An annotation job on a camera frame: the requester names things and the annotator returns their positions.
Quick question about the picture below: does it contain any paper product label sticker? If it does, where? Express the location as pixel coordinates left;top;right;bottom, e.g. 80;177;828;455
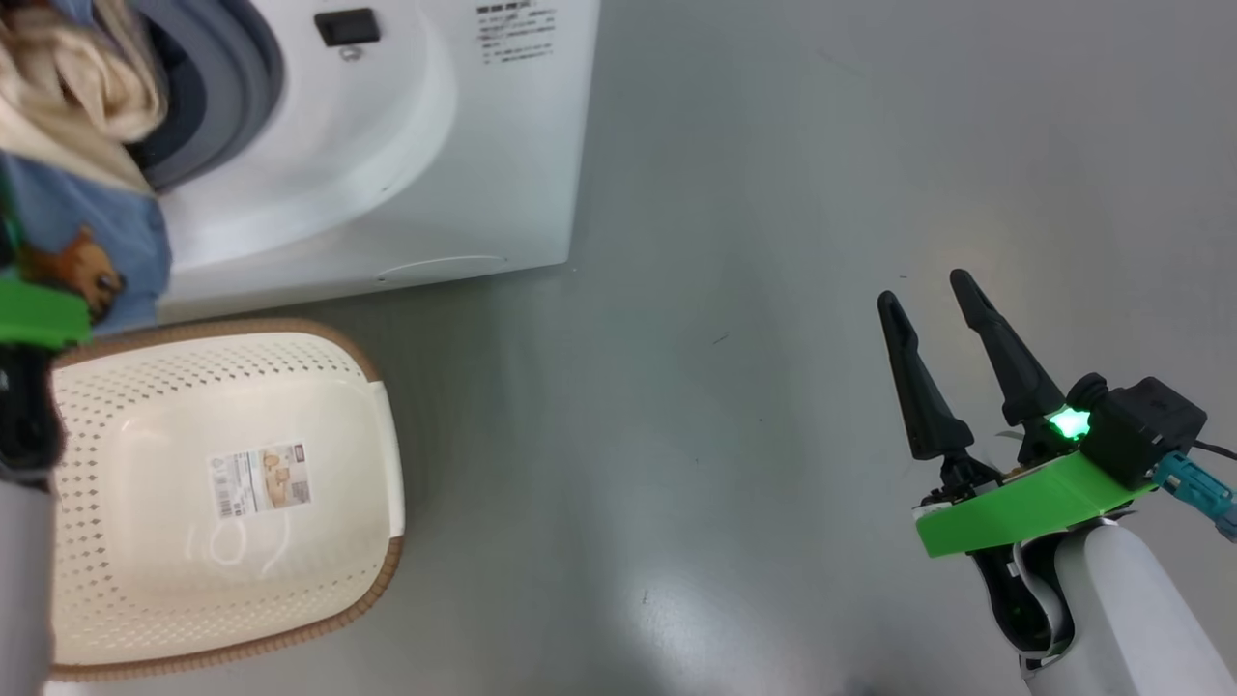
206;443;312;520

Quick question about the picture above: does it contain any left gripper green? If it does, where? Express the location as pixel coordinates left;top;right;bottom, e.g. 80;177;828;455
0;278;93;475

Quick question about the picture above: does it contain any cream perforated laundry basket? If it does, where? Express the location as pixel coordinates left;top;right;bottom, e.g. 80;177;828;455
43;319;407;682

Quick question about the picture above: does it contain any teal cable connector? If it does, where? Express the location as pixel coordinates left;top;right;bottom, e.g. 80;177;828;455
1153;452;1237;542

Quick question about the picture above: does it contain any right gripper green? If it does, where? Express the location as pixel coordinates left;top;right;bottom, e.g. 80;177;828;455
877;269;1156;559

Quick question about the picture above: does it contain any black door latch socket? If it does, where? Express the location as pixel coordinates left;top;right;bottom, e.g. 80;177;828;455
315;8;381;47

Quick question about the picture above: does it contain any grey rubber door gasket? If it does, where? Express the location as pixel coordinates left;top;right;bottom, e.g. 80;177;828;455
126;0;286;189

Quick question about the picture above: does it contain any round white filter cover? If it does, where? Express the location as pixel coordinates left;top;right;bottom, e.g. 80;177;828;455
375;255;508;283

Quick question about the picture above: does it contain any white front-load washing machine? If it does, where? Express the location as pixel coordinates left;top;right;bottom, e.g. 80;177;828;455
126;0;600;325

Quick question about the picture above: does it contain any black printed text label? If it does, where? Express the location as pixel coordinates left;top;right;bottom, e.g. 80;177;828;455
475;3;557;64

